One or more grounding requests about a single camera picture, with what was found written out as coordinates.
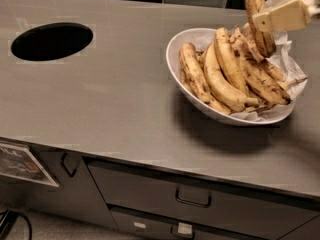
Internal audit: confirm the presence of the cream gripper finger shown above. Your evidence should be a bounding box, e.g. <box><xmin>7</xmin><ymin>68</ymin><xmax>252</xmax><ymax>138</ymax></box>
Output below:
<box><xmin>252</xmin><ymin>0</ymin><xmax>311</xmax><ymax>32</ymax></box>

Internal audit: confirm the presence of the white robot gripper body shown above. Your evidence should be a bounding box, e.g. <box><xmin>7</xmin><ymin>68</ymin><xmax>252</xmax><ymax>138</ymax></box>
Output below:
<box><xmin>308</xmin><ymin>0</ymin><xmax>320</xmax><ymax>16</ymax></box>

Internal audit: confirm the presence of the small banana behind pile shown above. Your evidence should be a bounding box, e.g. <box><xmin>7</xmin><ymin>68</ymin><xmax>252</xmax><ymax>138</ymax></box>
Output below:
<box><xmin>241</xmin><ymin>23</ymin><xmax>286</xmax><ymax>81</ymax></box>

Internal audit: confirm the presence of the long brown spotted banana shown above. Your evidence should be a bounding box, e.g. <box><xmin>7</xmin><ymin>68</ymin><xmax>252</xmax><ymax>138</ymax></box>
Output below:
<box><xmin>230</xmin><ymin>27</ymin><xmax>291</xmax><ymax>105</ymax></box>

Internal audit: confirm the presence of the spotted banana middle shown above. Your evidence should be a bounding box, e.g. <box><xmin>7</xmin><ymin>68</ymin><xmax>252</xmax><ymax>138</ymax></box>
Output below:
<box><xmin>214</xmin><ymin>28</ymin><xmax>249</xmax><ymax>95</ymax></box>

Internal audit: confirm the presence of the spotted banana far left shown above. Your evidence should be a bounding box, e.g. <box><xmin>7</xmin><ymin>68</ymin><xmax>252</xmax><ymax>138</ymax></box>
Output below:
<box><xmin>179</xmin><ymin>43</ymin><xmax>231</xmax><ymax>115</ymax></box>

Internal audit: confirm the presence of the white oval bowl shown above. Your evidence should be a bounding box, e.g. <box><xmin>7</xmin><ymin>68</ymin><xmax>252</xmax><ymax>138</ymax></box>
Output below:
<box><xmin>166</xmin><ymin>28</ymin><xmax>295</xmax><ymax>126</ymax></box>

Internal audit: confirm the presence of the white paper liner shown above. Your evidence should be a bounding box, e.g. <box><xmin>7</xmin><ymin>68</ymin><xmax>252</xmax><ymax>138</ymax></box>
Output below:
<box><xmin>186</xmin><ymin>0</ymin><xmax>309</xmax><ymax>123</ymax></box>

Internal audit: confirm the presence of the upper grey drawer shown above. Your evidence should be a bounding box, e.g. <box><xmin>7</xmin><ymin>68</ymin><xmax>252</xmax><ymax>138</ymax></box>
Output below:
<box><xmin>88</xmin><ymin>160</ymin><xmax>319</xmax><ymax>240</ymax></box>

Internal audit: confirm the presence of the grey drawer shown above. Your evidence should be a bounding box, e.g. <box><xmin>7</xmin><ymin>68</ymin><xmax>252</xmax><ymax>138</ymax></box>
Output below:
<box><xmin>108</xmin><ymin>205</ymin><xmax>264</xmax><ymax>240</ymax></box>
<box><xmin>88</xmin><ymin>160</ymin><xmax>319</xmax><ymax>240</ymax></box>

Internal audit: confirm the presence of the round black counter hole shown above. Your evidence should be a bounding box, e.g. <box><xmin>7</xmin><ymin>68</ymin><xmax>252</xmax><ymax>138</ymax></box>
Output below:
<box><xmin>11</xmin><ymin>22</ymin><xmax>93</xmax><ymax>61</ymax></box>

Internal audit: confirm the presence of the lower grey drawer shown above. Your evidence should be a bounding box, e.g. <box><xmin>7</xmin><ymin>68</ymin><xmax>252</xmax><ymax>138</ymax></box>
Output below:
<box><xmin>108</xmin><ymin>205</ymin><xmax>264</xmax><ymax>240</ymax></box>

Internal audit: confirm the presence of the grey cabinet door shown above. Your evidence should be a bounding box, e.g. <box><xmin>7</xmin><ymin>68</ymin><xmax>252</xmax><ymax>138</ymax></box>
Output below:
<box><xmin>0</xmin><ymin>144</ymin><xmax>117</xmax><ymax>229</ymax></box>

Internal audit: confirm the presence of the framed sign on cabinet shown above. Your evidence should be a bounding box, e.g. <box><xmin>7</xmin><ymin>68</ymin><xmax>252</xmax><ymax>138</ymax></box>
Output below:
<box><xmin>0</xmin><ymin>142</ymin><xmax>59</xmax><ymax>187</ymax></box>

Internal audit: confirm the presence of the black cable on floor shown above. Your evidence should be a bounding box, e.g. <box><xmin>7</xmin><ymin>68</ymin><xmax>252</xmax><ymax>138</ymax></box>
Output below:
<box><xmin>0</xmin><ymin>209</ymin><xmax>33</xmax><ymax>240</ymax></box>

